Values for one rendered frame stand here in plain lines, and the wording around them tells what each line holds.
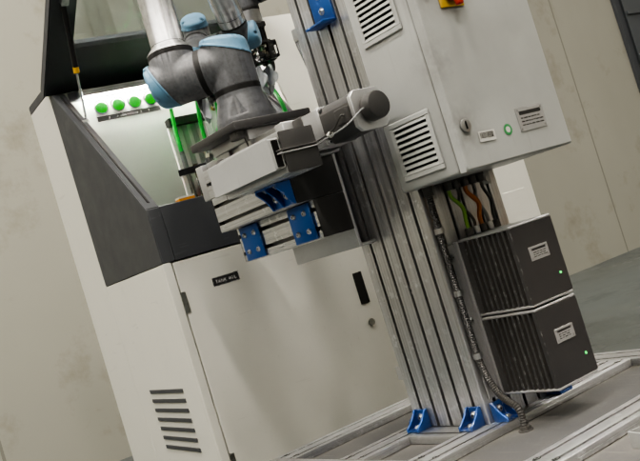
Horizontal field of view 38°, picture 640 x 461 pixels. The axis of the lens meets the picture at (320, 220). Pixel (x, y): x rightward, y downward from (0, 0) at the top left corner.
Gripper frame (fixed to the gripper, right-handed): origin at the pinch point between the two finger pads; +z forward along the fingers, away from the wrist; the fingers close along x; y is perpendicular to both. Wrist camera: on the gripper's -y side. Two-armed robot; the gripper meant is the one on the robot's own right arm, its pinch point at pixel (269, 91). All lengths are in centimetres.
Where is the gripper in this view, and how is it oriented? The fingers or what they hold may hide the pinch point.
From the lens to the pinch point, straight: 285.1
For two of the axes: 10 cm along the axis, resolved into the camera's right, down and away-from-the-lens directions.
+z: 2.9, 9.6, -0.3
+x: 8.3, -2.4, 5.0
